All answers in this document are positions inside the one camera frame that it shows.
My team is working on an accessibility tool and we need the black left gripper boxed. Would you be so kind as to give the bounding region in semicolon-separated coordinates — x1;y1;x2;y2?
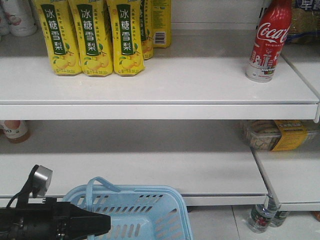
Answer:
0;197;111;240

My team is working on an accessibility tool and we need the light blue plastic basket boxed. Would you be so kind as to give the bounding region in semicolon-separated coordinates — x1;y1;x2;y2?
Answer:
62;176;194;240

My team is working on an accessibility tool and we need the red coca-cola aluminium bottle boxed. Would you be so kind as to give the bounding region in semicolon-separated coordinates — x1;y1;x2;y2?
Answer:
245;0;292;83

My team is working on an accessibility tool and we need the orange juice bottle right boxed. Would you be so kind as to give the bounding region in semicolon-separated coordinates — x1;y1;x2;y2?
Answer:
0;120;31;144

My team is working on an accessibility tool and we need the white metal shelving unit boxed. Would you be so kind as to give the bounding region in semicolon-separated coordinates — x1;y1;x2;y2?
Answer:
0;0;320;240

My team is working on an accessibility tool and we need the clear water bottle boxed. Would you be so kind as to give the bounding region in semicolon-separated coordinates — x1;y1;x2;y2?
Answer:
247;196;278;234

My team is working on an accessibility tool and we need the clear cookie tray yellow label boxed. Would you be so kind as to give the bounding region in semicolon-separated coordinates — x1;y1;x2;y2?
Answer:
240;120;320;152

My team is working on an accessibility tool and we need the yellow pear drink bottle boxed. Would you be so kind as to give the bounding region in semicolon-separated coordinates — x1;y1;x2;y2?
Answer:
68;0;114;77
106;0;145;77
33;0;82;76

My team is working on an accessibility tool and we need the white peach drink bottle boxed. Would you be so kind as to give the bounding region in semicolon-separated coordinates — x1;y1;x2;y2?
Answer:
1;0;37;37

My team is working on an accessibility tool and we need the brown snack bag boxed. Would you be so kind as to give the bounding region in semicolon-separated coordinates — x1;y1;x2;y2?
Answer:
285;0;320;44

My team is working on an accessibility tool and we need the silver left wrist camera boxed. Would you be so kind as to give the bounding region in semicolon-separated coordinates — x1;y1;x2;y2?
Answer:
32;165;53;199

